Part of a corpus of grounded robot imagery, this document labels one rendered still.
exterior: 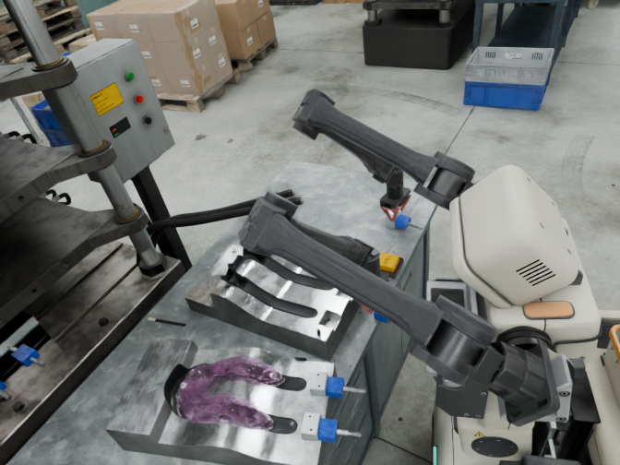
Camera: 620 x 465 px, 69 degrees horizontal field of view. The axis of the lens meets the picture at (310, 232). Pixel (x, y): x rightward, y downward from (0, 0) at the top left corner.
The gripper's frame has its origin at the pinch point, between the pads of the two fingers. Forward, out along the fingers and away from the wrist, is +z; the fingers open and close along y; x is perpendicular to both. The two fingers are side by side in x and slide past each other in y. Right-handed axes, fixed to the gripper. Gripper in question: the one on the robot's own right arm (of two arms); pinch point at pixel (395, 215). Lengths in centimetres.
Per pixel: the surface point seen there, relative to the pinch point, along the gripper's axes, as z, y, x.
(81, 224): -19, 71, -75
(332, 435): -3, 76, 28
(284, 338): 1, 60, 0
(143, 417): -7, 99, -10
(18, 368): -1, 111, -59
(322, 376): -4, 66, 18
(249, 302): -6, 60, -13
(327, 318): -2, 50, 7
